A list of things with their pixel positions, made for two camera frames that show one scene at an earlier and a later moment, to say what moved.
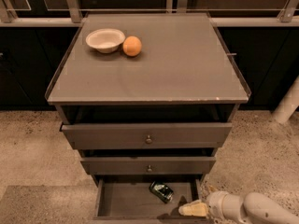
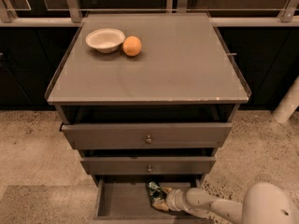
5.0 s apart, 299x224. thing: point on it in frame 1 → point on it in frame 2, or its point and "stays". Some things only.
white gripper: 215,202 → 173,199
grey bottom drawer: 130,197 stays
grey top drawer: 146,136 stays
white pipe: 289,104 stays
